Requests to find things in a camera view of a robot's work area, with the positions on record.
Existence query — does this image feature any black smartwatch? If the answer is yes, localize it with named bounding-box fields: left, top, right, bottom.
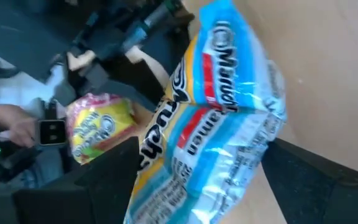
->
left=37, top=119, right=68, bottom=147

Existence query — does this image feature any person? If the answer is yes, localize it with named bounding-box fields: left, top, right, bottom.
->
left=0, top=62, right=80, bottom=190

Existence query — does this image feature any green lime chili ramen packet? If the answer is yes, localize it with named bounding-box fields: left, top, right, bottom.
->
left=66, top=92, right=138, bottom=165

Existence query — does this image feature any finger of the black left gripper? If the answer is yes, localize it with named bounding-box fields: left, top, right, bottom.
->
left=86, top=63, right=165, bottom=113

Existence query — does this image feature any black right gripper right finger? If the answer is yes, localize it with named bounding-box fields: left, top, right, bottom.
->
left=261, top=138, right=358, bottom=224

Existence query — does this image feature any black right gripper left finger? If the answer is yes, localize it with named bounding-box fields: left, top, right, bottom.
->
left=12, top=136, right=141, bottom=224

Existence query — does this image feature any person's hand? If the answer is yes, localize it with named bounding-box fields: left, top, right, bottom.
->
left=0, top=104, right=39, bottom=147

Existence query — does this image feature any blue Maruchan ramen packet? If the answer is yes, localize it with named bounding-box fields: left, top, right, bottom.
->
left=163, top=0, right=288, bottom=125
left=123, top=99, right=289, bottom=224

